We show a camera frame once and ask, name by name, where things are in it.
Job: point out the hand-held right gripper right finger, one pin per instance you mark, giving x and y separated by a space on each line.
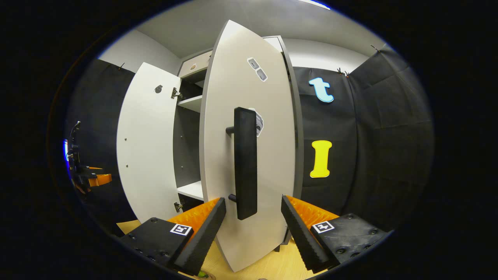
299 237

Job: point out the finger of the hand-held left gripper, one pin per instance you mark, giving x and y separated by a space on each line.
95 168
100 180

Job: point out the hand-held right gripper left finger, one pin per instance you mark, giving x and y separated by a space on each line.
204 239

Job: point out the white cabinet door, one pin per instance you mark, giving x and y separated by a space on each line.
148 147
272 155

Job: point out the metal door hinge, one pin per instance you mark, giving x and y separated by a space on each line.
176 93
177 207

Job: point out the white and grey cabinet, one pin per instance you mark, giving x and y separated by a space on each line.
186 136

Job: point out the grey cabinet drawer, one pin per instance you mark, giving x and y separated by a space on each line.
200 62

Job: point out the black backdrop cloth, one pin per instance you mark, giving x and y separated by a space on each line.
369 136
101 116

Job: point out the long ceiling light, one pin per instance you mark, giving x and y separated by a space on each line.
317 4

